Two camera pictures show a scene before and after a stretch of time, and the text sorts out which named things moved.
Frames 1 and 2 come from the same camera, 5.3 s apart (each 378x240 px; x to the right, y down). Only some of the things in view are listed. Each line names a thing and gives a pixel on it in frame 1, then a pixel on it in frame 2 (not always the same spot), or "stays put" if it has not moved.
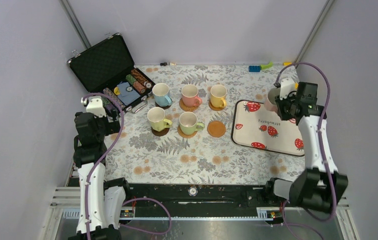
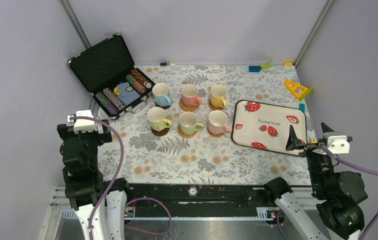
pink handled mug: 189,93 stays put
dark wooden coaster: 164,107 stays put
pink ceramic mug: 271,104 to 217,120
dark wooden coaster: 161,133 stays put
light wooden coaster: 184,135 stays put
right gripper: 283,97 to 293,141
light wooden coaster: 214,107 stays put
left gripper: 101,116 to 67,129
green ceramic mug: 156,116 stays put
